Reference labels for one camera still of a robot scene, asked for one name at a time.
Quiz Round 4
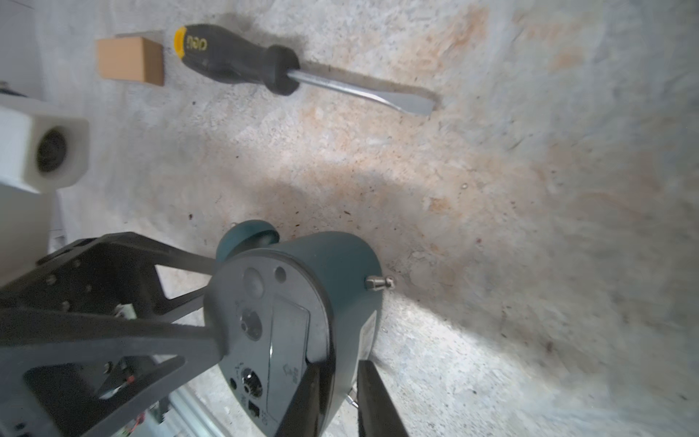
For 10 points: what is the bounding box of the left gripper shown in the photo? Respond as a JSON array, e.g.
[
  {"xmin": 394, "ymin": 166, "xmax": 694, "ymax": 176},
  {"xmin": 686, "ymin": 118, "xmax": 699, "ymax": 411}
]
[{"xmin": 1, "ymin": 309, "xmax": 223, "ymax": 436}]

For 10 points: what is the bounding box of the wooden block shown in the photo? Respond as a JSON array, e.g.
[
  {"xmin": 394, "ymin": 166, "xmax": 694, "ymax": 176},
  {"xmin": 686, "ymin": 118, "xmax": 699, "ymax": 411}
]
[{"xmin": 96, "ymin": 36, "xmax": 165, "ymax": 87}]

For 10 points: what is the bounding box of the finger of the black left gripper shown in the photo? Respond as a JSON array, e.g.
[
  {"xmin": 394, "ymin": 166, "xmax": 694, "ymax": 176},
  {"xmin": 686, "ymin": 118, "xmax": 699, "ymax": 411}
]
[{"xmin": 1, "ymin": 232, "xmax": 216, "ymax": 322}]

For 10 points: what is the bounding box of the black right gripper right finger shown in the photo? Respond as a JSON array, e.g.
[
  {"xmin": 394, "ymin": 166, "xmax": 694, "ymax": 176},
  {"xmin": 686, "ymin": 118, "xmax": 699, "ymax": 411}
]
[{"xmin": 357, "ymin": 361, "xmax": 409, "ymax": 437}]

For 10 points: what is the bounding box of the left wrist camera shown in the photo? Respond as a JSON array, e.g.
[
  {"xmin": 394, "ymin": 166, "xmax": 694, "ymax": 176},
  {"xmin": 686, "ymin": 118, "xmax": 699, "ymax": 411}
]
[{"xmin": 1, "ymin": 94, "xmax": 90, "ymax": 194}]

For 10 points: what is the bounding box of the teal alarm clock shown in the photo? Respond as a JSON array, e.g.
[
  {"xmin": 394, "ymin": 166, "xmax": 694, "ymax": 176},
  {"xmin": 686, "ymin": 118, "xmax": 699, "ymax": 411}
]
[{"xmin": 203, "ymin": 220, "xmax": 383, "ymax": 436}]

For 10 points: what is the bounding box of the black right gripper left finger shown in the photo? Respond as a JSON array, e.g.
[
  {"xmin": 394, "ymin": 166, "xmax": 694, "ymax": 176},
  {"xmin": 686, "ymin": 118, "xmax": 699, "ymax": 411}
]
[{"xmin": 275, "ymin": 364, "xmax": 320, "ymax": 437}]

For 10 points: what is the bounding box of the black yellow screwdriver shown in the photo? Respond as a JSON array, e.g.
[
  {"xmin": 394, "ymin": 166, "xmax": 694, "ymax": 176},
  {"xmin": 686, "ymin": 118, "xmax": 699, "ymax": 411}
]
[{"xmin": 173, "ymin": 24, "xmax": 436, "ymax": 117}]

